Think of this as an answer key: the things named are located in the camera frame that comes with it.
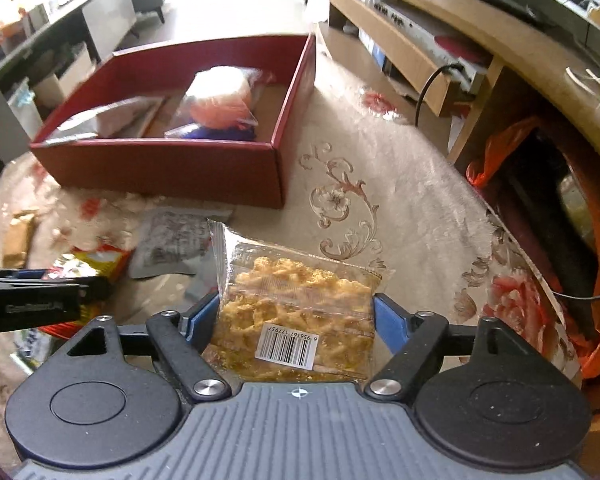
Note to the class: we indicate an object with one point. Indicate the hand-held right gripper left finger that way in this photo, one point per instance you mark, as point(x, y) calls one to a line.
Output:
point(202, 320)

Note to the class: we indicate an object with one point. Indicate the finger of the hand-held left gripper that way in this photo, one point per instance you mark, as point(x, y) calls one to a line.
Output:
point(95, 290)

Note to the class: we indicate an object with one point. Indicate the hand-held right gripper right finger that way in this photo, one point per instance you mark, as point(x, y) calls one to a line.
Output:
point(390, 322)

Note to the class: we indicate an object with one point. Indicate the red and yellow snack packet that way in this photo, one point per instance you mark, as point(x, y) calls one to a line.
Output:
point(105, 260)

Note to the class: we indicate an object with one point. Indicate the white and green wafer packet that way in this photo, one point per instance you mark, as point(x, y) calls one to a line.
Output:
point(30, 347)

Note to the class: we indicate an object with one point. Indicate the gold snack packet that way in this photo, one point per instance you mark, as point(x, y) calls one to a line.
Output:
point(22, 237)

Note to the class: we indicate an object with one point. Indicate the silver printed snack packet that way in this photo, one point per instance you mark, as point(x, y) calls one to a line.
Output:
point(170, 240)

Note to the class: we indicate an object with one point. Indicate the clear yellow crispy snack packet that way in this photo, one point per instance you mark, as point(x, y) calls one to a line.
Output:
point(290, 285)

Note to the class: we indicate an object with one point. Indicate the red cardboard box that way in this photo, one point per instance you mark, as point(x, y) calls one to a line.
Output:
point(180, 170)

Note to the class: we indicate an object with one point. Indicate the long white snack packet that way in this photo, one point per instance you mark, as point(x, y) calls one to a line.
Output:
point(125, 117)

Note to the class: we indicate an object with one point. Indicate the blue foil snack packet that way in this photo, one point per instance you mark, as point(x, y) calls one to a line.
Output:
point(205, 134)

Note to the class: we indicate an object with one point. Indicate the clear sausage packet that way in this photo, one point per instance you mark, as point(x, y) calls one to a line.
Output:
point(220, 110)

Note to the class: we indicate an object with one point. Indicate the orange plastic bag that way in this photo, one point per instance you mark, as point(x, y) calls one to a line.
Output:
point(505, 145)

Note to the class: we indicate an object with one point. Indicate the white cardboard box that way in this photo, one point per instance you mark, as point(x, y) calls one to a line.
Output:
point(62, 80)

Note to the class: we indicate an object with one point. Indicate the dark sideboard with white panels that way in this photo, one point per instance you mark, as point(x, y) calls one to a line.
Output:
point(105, 15)

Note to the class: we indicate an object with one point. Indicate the blue and white box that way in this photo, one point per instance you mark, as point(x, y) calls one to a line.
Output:
point(372, 47)

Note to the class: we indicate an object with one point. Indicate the white audio device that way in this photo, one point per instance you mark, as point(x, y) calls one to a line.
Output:
point(415, 35)

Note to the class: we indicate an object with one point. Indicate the wooden television cabinet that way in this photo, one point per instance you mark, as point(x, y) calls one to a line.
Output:
point(505, 45)

